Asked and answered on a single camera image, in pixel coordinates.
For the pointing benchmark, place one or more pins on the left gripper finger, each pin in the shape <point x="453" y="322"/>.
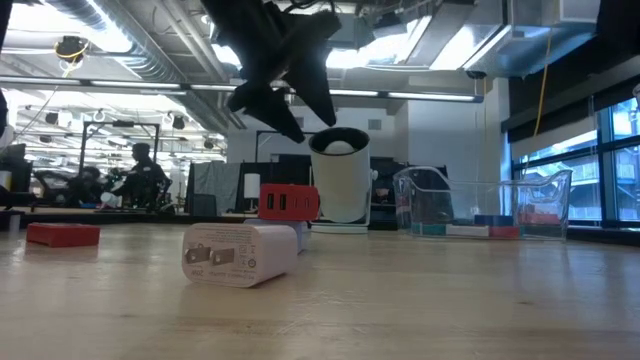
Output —
<point x="317" y="85"/>
<point x="265" y="105"/>

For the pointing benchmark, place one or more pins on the red multiport wall charger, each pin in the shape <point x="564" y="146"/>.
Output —
<point x="290" y="202"/>

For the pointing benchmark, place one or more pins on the white two-port wall charger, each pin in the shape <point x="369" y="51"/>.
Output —
<point x="302" y="237"/>

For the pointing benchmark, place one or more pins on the white small case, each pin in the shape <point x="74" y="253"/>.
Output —
<point x="467" y="231"/>

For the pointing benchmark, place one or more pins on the blue small case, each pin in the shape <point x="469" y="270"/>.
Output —
<point x="492" y="220"/>

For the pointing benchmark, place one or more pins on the red small case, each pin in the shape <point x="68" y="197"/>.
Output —
<point x="62" y="235"/>
<point x="504" y="232"/>

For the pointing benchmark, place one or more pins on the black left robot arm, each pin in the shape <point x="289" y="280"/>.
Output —
<point x="5" y="20"/>

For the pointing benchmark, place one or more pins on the grey ceiling box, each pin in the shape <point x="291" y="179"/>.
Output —
<point x="350" y="30"/>

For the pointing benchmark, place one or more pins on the white ball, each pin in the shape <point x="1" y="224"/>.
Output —
<point x="339" y="147"/>

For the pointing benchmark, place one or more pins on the white cylinder lamp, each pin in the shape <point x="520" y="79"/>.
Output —
<point x="252" y="186"/>

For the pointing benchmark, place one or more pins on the grey cloth board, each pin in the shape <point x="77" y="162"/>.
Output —
<point x="215" y="185"/>

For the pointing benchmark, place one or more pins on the long ceiling tube light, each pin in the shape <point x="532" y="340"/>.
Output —
<point x="425" y="95"/>

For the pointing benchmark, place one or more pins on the white cylinder container black rim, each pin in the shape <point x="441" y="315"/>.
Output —
<point x="345" y="190"/>

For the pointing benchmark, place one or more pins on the black box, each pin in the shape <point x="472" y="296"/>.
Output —
<point x="203" y="205"/>

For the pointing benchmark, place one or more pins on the person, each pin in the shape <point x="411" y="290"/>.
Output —
<point x="142" y="175"/>
<point x="85" y="187"/>

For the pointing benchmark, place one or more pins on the black rig frame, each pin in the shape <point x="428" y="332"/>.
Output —
<point x="260" y="145"/>

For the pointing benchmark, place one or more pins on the black aluminium table frame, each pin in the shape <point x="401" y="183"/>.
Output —
<point x="210" y="218"/>

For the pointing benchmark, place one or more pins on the black frame stand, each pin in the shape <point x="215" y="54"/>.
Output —
<point x="122" y="123"/>

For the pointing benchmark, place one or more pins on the white wall charger foreground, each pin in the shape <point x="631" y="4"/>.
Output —
<point x="240" y="255"/>

